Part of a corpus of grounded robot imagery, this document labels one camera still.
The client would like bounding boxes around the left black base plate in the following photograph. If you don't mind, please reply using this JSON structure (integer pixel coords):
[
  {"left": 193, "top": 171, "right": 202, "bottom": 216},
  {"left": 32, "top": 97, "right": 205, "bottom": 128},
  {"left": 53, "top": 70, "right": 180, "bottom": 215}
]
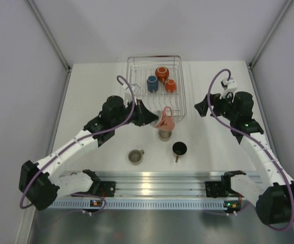
[{"left": 95, "top": 181, "right": 116, "bottom": 198}]

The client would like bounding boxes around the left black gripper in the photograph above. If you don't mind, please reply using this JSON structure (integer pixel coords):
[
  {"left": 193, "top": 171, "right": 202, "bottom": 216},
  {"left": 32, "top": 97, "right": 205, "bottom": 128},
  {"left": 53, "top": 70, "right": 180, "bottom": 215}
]
[{"left": 113, "top": 99, "right": 158, "bottom": 128}]

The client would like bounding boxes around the aluminium rail frame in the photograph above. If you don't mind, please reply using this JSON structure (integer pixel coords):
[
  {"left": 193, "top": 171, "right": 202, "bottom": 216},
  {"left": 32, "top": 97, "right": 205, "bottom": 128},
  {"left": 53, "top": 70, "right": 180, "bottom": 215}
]
[{"left": 26, "top": 170, "right": 294, "bottom": 201}]

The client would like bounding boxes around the orange cup black interior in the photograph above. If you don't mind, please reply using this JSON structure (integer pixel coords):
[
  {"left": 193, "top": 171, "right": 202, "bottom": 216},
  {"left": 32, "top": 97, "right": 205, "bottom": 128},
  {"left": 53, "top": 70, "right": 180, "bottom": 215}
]
[{"left": 155, "top": 66, "right": 170, "bottom": 85}]

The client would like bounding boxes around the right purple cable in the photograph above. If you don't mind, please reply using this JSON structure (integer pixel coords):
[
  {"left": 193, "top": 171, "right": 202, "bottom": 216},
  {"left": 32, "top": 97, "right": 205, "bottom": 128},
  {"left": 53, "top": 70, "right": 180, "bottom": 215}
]
[{"left": 208, "top": 69, "right": 294, "bottom": 232}]

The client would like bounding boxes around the pink cup white interior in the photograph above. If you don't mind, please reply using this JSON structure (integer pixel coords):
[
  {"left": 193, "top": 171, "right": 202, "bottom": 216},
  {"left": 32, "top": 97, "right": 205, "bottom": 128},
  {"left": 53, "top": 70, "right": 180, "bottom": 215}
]
[{"left": 150, "top": 106, "right": 175, "bottom": 132}]

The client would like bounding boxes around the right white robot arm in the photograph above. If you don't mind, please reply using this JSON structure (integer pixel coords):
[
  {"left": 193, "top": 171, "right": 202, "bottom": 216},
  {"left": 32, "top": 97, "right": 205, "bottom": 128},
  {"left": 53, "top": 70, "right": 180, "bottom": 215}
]
[{"left": 194, "top": 91, "right": 294, "bottom": 225}]

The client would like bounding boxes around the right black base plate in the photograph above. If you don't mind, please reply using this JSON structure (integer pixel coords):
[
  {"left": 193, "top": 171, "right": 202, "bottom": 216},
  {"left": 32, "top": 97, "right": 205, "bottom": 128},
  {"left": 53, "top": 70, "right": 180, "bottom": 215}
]
[{"left": 205, "top": 181, "right": 228, "bottom": 198}]

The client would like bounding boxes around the beige speckled cup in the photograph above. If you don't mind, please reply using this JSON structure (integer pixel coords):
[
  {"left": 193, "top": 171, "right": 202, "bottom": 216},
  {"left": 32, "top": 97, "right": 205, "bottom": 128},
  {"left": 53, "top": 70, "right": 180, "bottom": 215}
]
[{"left": 158, "top": 130, "right": 172, "bottom": 141}]

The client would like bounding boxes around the grey-green cup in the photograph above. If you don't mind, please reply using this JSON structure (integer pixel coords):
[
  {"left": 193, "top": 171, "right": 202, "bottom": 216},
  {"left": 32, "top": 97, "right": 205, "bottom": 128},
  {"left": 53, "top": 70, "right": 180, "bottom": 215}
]
[{"left": 128, "top": 149, "right": 145, "bottom": 165}]

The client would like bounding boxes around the dark blue cup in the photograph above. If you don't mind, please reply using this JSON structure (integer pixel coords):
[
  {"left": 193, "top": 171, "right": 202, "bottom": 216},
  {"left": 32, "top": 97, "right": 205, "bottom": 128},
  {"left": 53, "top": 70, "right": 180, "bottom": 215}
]
[{"left": 146, "top": 75, "right": 159, "bottom": 93}]

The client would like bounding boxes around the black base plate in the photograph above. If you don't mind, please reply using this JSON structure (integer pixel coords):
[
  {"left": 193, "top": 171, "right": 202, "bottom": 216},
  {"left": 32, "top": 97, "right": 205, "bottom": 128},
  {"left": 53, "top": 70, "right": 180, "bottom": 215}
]
[
  {"left": 205, "top": 181, "right": 228, "bottom": 198},
  {"left": 95, "top": 181, "right": 116, "bottom": 198}
]

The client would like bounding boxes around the purple cable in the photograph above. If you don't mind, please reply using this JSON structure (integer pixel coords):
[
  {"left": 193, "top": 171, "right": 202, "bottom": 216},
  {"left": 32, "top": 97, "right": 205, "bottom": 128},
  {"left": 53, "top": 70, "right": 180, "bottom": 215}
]
[
  {"left": 19, "top": 75, "right": 144, "bottom": 216},
  {"left": 208, "top": 69, "right": 294, "bottom": 232}
]

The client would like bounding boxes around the slotted cable duct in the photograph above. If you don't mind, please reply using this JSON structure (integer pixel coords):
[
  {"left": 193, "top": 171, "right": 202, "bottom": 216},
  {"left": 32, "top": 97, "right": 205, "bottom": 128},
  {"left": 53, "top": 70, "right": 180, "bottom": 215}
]
[{"left": 50, "top": 198, "right": 229, "bottom": 210}]

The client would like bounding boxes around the black cup brown handle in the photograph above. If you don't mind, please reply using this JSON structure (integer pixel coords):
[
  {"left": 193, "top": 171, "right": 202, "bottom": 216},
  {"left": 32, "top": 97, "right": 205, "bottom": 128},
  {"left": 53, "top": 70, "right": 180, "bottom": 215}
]
[{"left": 172, "top": 141, "right": 187, "bottom": 163}]

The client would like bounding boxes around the small orange cup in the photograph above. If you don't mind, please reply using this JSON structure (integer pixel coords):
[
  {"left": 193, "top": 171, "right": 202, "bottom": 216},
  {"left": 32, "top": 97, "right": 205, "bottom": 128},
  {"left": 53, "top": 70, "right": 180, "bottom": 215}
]
[{"left": 165, "top": 79, "right": 177, "bottom": 93}]

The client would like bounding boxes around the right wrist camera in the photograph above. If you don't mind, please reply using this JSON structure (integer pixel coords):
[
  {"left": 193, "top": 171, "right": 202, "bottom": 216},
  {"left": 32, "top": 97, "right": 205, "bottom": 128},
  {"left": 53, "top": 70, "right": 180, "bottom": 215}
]
[{"left": 220, "top": 77, "right": 238, "bottom": 99}]

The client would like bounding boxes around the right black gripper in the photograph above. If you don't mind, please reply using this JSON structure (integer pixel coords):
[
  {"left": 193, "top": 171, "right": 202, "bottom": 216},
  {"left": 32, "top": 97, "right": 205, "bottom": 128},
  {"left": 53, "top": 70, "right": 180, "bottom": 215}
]
[{"left": 195, "top": 90, "right": 238, "bottom": 122}]

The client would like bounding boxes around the metal wire dish rack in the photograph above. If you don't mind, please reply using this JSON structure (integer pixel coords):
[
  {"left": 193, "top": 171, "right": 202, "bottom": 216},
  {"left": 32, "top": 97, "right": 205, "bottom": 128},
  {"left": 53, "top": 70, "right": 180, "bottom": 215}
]
[{"left": 126, "top": 55, "right": 186, "bottom": 122}]

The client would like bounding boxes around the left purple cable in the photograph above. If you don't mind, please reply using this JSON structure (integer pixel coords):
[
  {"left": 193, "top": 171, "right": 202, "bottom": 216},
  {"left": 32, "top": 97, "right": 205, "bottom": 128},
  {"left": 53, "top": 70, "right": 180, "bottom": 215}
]
[{"left": 19, "top": 75, "right": 144, "bottom": 216}]

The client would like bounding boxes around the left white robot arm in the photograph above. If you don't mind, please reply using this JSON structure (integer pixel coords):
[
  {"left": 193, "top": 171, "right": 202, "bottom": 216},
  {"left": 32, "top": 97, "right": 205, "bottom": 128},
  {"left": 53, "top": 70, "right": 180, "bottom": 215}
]
[{"left": 19, "top": 96, "right": 158, "bottom": 210}]

